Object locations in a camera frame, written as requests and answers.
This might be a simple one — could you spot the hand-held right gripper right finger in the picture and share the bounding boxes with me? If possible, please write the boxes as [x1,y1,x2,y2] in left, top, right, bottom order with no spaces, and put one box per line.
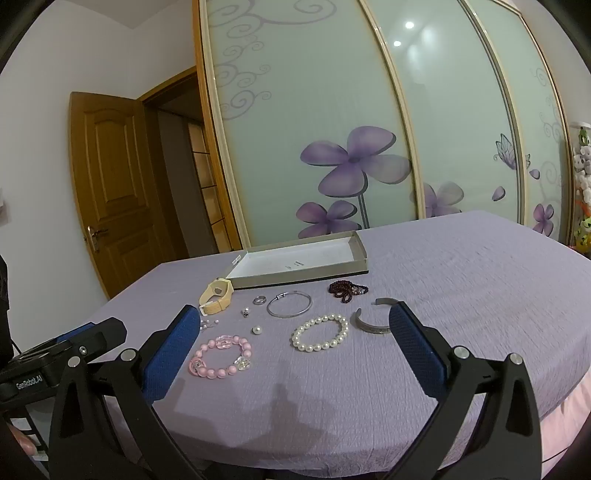
[388,302,543,480]

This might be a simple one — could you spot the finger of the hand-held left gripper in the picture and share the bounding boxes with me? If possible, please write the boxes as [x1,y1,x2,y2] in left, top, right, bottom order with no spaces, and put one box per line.
[68,316,129,359]
[54,322,99,344]

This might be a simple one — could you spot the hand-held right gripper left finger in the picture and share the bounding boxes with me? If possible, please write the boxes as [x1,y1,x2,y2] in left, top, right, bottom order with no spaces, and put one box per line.
[48,304,218,480]

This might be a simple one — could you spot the silver cuff bracelet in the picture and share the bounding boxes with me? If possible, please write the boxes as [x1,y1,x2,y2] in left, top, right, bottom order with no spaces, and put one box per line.
[350,298,402,339]

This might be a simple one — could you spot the pink bead bracelet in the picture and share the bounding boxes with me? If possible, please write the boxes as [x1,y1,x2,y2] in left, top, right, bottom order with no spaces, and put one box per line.
[188,335,254,380]

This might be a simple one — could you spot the dark red bead bracelet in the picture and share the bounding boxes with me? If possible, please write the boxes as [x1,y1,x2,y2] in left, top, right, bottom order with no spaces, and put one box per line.
[328,279,369,304]

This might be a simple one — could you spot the white pearl bracelet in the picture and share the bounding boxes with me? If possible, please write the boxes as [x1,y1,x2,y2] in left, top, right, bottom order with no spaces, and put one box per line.
[291,314,350,354]

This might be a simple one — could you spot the thin silver bangle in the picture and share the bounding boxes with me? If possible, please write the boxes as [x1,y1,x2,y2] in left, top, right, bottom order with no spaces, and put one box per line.
[266,291,313,319]

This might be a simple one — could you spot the grey cardboard box tray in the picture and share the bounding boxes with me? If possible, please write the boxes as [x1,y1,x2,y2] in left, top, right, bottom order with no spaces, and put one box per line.
[225,231,370,291]

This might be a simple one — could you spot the person's left hand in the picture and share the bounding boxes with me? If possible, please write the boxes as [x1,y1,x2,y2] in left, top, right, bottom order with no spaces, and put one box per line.
[7,425,41,460]

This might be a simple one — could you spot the pink bed skirt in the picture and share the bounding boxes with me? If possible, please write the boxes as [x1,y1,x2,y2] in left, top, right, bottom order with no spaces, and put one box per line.
[540,378,591,480]

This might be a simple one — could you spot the wooden lattice glass door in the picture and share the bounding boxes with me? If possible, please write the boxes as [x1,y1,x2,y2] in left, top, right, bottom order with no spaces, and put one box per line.
[187,121,232,257]

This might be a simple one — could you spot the wardrobe door butterfly print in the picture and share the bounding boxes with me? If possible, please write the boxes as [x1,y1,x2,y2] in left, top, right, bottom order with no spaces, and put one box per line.
[360,0,525,227]

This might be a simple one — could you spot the wardrobe door large purple flowers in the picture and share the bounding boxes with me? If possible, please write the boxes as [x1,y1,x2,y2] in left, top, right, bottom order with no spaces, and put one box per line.
[194,0,426,252]

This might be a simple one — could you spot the wardrobe door small purple flower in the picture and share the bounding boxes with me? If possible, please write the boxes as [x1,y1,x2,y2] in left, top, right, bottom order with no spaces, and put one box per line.
[462,0,575,245]

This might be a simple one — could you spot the metal door handle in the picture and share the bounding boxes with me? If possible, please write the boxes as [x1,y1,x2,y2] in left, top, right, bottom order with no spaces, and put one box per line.
[85,225,109,252]

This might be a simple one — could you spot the wooden door frame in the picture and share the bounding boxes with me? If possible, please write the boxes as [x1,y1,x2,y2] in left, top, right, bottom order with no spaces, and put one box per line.
[140,66,245,259]

